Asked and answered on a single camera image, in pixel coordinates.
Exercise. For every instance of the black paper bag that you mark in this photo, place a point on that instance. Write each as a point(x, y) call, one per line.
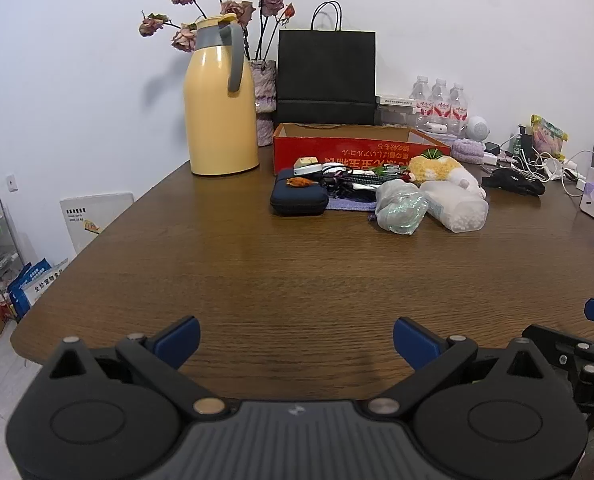
point(327, 75)

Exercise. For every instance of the pink textured vase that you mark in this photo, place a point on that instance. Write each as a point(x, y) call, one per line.
point(266, 100)

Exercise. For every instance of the white board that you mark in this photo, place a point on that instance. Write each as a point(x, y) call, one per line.
point(97, 220)

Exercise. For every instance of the navy zip case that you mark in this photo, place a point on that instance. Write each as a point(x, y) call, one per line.
point(297, 200)

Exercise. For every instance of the red cardboard box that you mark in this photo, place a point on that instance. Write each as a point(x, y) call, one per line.
point(357, 152)

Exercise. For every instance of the small beige box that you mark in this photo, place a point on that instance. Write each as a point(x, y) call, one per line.
point(307, 162)

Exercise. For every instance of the small green bottle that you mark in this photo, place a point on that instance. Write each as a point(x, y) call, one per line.
point(514, 145)

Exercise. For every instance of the colourful snack packet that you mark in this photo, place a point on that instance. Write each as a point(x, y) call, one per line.
point(548, 136)

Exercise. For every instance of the wall socket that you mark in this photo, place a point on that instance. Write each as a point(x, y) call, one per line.
point(11, 182)

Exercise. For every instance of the small orange trinket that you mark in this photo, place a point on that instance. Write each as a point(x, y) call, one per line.
point(299, 182)

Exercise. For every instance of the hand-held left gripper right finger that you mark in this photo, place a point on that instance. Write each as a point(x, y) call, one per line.
point(414, 342)

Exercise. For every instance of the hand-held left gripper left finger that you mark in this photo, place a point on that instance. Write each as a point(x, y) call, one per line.
point(179, 341)

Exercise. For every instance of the black glove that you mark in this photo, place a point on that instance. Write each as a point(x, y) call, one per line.
point(514, 182)

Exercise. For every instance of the yellow thermos jug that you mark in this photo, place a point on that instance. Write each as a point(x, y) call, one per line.
point(217, 110)

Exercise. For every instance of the purple fluffy towel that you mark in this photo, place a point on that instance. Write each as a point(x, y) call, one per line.
point(468, 151)

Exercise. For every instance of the white round speaker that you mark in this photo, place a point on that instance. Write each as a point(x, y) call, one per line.
point(478, 128)

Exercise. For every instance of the iridescent plastic bag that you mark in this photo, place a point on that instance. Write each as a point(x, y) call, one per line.
point(399, 207)

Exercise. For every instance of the flat white box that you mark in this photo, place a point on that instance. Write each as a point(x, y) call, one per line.
point(396, 101)

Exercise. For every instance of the purple cloth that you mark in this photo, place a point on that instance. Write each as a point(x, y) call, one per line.
point(349, 204)

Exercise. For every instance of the blue printed bags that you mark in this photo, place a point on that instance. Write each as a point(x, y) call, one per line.
point(34, 282)

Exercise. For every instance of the clear plastic container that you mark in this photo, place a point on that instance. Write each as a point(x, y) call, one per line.
point(397, 117)

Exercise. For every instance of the white earbuds case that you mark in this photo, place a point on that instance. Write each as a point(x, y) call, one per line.
point(435, 127)

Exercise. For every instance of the yellow plush toy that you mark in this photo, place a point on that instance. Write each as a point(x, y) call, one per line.
point(437, 167)

